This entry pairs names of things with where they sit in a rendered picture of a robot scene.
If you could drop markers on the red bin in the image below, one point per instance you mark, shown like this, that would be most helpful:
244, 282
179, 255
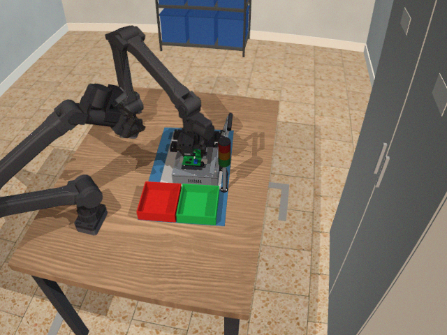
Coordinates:
158, 198

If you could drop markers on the green circuit board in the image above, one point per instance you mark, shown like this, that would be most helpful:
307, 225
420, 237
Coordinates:
194, 159

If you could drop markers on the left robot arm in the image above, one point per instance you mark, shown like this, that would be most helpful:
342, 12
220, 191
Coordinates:
130, 38

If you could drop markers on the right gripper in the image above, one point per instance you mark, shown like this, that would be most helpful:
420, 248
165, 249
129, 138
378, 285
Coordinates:
117, 127

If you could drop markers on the green bin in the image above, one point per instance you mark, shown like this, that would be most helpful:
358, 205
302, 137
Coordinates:
200, 202

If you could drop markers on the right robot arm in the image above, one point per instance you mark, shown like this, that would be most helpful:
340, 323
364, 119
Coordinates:
66, 116

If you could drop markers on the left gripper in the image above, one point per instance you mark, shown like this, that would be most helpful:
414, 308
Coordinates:
202, 144

